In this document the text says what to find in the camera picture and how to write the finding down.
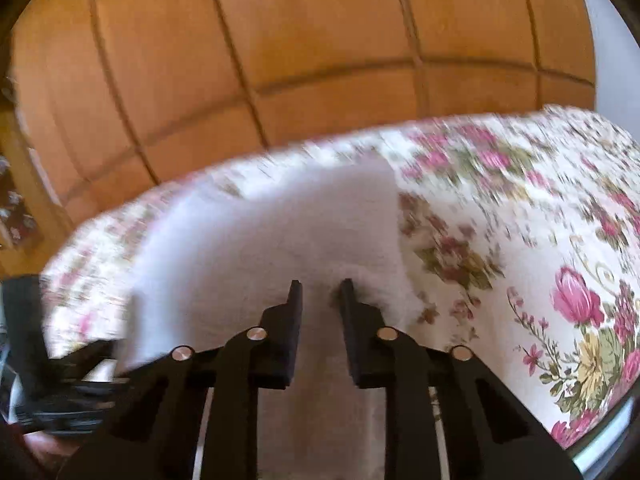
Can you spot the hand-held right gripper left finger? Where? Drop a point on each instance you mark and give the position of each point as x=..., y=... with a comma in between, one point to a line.
x=291, y=340

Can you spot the wooden wardrobe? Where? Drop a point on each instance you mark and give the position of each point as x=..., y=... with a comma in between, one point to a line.
x=300, y=50

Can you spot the floral bedspread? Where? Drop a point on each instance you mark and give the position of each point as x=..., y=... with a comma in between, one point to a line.
x=525, y=220

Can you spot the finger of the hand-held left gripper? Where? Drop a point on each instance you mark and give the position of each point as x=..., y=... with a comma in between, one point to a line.
x=85, y=357

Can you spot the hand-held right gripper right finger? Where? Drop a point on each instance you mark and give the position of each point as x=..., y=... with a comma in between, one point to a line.
x=352, y=340

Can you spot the white knit sweater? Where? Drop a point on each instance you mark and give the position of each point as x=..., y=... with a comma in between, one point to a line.
x=270, y=240

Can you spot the wooden glass-door cabinet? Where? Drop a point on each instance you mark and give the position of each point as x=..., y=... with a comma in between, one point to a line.
x=20, y=200

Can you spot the person's left hand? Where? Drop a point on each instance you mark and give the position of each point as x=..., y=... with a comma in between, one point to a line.
x=47, y=447

